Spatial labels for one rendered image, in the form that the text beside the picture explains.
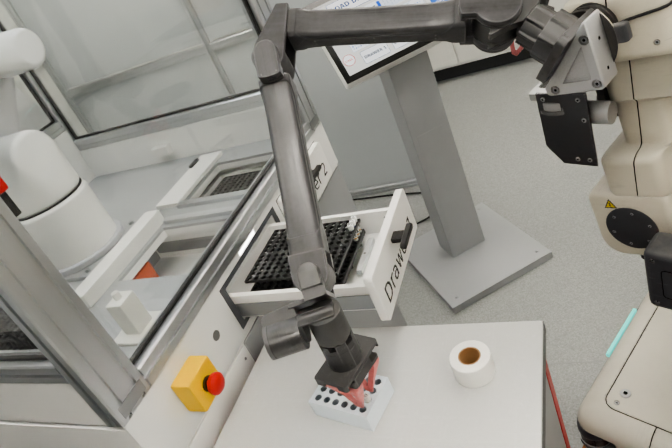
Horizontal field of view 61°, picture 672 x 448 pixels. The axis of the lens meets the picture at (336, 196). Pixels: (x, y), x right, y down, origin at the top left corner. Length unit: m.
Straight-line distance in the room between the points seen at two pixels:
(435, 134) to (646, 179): 1.08
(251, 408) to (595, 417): 0.82
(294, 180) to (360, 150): 2.11
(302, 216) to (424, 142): 1.30
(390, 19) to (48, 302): 0.69
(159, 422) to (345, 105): 2.11
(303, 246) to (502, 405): 0.41
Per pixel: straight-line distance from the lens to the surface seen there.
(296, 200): 0.91
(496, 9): 0.98
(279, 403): 1.16
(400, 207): 1.21
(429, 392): 1.05
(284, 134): 0.95
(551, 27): 0.98
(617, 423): 1.55
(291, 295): 1.16
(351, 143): 3.01
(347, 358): 0.91
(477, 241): 2.47
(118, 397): 1.02
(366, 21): 1.01
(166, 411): 1.10
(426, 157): 2.18
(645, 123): 1.22
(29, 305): 0.91
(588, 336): 2.09
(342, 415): 1.04
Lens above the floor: 1.55
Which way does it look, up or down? 28 degrees down
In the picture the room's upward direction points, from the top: 24 degrees counter-clockwise
